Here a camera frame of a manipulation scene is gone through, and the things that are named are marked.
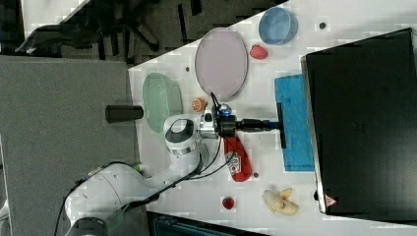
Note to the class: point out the green colander basket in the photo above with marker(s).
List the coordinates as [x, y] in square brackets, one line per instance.
[162, 99]

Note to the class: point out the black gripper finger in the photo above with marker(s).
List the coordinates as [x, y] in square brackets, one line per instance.
[270, 125]
[267, 129]

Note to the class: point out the orange slice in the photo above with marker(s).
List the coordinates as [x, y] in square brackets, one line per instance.
[199, 104]

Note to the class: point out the large red strawberry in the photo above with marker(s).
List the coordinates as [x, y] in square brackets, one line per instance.
[258, 52]

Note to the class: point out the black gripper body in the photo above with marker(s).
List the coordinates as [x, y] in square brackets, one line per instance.
[227, 125]

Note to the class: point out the black office chair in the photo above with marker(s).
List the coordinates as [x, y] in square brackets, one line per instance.
[82, 23]

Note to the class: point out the blue bowl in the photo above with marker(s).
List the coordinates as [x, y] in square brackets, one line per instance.
[277, 26]

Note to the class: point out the grey round plate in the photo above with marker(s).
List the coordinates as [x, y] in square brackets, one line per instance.
[221, 63]

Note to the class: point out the red ketchup bottle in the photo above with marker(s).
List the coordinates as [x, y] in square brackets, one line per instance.
[237, 159]

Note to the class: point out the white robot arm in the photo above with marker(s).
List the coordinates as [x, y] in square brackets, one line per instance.
[117, 186]

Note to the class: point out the peeled banana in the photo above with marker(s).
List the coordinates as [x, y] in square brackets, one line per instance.
[280, 202]

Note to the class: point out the green marker pen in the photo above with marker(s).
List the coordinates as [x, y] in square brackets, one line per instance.
[139, 167]

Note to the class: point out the small red strawberry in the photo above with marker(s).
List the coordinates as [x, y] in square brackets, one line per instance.
[228, 203]

